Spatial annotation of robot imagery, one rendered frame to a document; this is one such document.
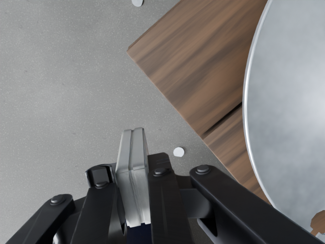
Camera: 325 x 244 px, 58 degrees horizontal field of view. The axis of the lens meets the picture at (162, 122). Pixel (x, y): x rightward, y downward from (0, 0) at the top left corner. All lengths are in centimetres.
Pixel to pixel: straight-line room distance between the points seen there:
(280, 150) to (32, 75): 49
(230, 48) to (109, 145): 42
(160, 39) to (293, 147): 13
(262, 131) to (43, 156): 50
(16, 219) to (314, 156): 62
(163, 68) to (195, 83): 3
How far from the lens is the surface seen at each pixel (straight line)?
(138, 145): 16
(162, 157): 16
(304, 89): 23
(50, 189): 67
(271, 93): 22
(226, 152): 26
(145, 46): 23
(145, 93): 59
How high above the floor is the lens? 58
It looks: 75 degrees down
